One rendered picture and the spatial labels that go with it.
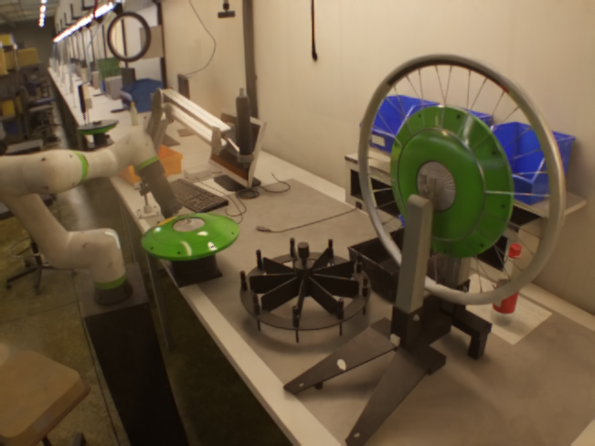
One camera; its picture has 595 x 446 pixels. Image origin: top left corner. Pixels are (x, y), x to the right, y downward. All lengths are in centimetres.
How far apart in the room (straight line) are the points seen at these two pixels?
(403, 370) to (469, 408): 17
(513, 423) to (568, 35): 101
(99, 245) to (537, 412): 136
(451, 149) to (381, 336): 45
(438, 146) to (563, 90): 60
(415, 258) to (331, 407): 37
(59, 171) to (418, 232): 92
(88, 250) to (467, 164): 121
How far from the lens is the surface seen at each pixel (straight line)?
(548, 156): 81
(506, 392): 112
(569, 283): 153
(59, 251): 166
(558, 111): 142
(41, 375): 179
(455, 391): 109
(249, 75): 290
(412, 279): 95
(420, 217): 90
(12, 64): 992
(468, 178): 88
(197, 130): 151
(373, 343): 107
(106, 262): 162
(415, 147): 95
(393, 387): 99
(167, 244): 138
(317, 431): 98
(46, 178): 132
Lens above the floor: 167
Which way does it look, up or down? 25 degrees down
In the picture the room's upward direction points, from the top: 2 degrees counter-clockwise
